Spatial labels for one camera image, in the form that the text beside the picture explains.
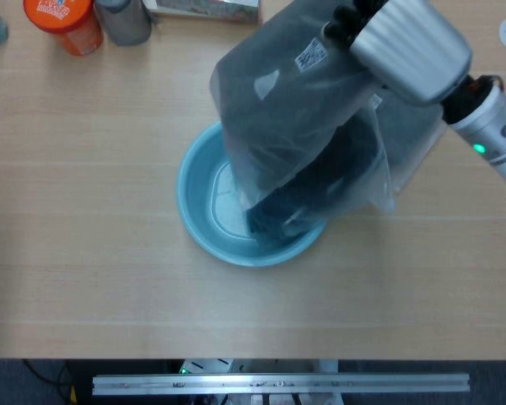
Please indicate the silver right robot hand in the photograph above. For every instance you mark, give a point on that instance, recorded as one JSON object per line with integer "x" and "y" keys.
{"x": 409, "y": 50}

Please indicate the grey bagged garment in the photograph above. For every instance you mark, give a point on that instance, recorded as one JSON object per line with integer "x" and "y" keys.
{"x": 409, "y": 139}

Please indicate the translucent plastic bag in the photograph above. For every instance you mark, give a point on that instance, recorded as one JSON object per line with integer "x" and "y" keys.
{"x": 278, "y": 105}

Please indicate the dark bagged garment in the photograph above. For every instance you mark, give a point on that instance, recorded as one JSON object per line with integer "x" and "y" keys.
{"x": 320, "y": 190}

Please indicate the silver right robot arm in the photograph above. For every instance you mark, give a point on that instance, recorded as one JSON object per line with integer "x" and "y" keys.
{"x": 489, "y": 126}

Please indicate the light blue plastic bowl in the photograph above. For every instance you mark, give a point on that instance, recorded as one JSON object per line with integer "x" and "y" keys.
{"x": 206, "y": 198}

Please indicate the floral pattern flat box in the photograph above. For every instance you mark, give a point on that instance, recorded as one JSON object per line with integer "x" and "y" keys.
{"x": 211, "y": 8}

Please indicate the grey cylindrical container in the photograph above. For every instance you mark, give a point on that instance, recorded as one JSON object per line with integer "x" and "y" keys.
{"x": 124, "y": 21}

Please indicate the orange cylindrical canister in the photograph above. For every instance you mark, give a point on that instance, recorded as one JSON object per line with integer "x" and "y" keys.
{"x": 67, "y": 25}

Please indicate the aluminium profile rail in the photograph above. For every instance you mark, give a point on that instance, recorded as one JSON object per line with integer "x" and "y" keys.
{"x": 278, "y": 384}

